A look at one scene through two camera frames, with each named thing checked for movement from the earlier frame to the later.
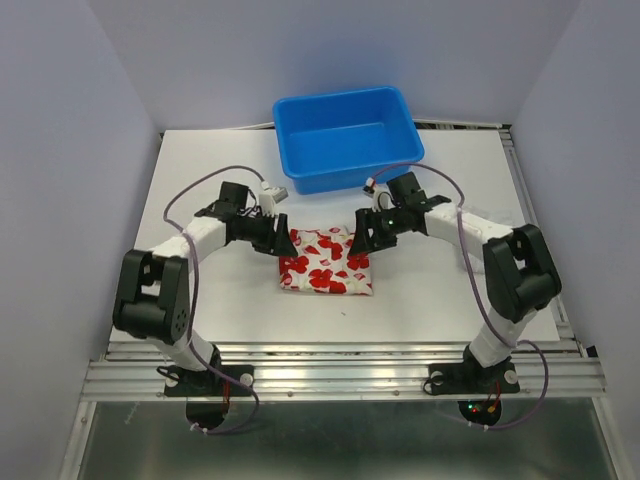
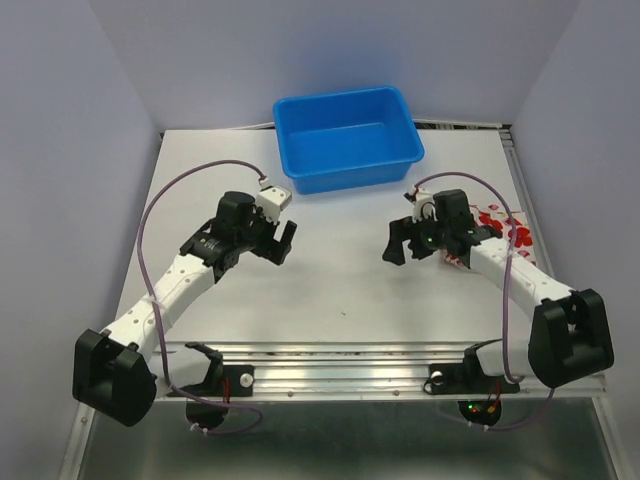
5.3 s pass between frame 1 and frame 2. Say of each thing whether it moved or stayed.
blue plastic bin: stayed
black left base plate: stayed
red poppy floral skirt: moved
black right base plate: stayed
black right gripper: moved
